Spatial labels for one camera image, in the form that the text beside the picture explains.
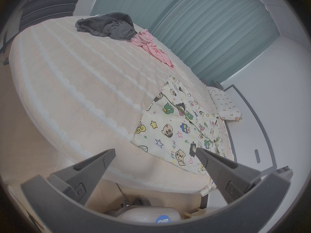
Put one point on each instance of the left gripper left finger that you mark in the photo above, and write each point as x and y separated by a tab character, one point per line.
82	176

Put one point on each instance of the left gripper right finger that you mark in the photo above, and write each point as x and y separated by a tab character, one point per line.
228	176

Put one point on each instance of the white printed pyjama top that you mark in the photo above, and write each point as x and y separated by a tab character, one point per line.
170	120

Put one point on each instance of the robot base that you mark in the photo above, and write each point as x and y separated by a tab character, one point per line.
141	216

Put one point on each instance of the bed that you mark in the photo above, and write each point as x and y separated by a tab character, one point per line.
73	81

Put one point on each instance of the pile of clothes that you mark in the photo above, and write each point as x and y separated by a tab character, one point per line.
111	25

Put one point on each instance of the white printed pillow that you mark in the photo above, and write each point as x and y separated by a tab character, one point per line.
226	103

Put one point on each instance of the pink garment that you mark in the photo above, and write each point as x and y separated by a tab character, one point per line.
150	45

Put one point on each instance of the blue-green curtain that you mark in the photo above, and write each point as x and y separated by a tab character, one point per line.
194	20

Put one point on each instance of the black chest of drawers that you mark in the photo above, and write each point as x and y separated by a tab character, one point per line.
48	11

